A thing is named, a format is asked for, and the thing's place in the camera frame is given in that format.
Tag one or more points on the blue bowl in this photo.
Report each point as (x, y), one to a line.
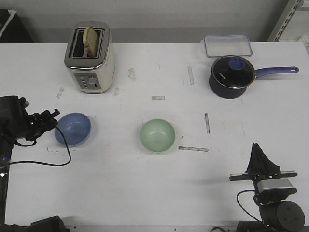
(76, 128)

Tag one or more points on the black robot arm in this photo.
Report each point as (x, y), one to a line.
(19, 128)
(277, 213)

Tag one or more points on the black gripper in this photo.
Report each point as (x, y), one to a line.
(260, 167)
(38, 124)

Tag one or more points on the toast slice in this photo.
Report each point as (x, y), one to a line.
(90, 41)

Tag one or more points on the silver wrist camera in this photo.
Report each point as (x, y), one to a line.
(276, 184)

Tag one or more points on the glass pot lid blue knob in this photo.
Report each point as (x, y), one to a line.
(233, 72)

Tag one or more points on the dark blue saucepan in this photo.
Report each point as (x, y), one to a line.
(228, 93)

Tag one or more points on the clear plastic food container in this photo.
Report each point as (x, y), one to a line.
(215, 46)

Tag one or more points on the cream two-slot toaster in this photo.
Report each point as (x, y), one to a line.
(91, 75)

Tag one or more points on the white slotted shelf rack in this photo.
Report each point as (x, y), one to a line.
(293, 22)

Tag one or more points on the green bowl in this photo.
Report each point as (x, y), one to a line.
(157, 135)

